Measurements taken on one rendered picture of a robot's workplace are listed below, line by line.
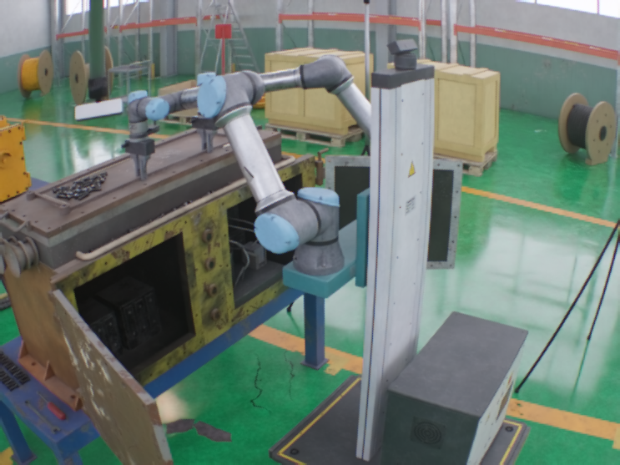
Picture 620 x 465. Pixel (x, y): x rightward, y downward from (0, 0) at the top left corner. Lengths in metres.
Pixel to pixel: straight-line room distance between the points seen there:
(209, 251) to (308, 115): 5.39
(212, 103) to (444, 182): 1.47
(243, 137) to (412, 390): 0.92
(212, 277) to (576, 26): 9.02
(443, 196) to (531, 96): 8.04
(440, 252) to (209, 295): 1.19
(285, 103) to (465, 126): 2.46
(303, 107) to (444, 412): 6.10
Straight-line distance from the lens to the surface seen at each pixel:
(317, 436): 2.45
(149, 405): 1.26
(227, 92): 1.65
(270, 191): 1.62
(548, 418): 3.15
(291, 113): 7.73
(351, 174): 2.79
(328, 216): 1.70
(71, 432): 2.13
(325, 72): 2.09
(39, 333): 2.30
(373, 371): 2.03
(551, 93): 10.70
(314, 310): 3.17
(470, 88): 6.48
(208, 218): 2.26
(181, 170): 2.22
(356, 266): 1.86
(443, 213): 2.89
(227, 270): 2.42
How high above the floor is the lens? 2.02
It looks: 24 degrees down
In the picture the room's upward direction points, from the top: straight up
